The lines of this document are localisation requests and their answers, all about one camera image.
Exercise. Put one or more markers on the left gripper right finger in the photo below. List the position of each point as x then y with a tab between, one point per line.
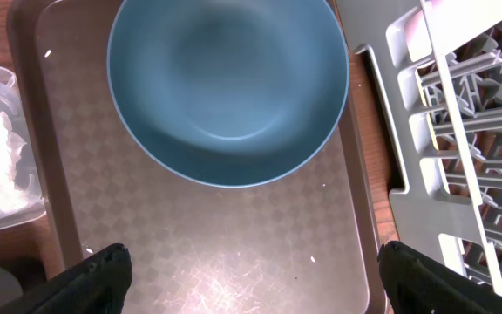
414	283

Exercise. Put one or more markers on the brown serving tray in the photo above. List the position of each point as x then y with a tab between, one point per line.
304	244

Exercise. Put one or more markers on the pink cup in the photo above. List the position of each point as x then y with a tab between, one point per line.
455	22

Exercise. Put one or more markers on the dark blue plate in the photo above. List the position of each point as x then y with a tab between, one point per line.
228	93

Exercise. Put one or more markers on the clear plastic bin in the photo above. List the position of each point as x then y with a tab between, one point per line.
27	176

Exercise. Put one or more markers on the grey dishwasher rack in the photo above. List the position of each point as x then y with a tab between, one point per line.
444	114

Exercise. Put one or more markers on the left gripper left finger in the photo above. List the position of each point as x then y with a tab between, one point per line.
98	285

